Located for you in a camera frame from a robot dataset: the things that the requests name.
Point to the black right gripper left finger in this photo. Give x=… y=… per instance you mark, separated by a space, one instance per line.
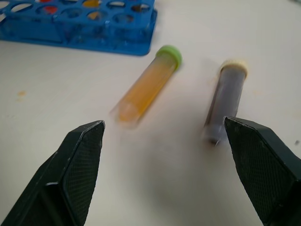
x=58 y=179

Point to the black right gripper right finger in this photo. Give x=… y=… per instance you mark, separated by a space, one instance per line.
x=265 y=169

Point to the dark tube cream cap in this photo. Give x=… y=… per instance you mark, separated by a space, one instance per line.
x=224 y=101

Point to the orange tube green cap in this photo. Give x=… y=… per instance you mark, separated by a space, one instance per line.
x=144 y=89

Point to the blue tube rack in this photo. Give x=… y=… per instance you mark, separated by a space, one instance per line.
x=94 y=28

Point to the red tube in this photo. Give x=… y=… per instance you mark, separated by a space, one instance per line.
x=50 y=9

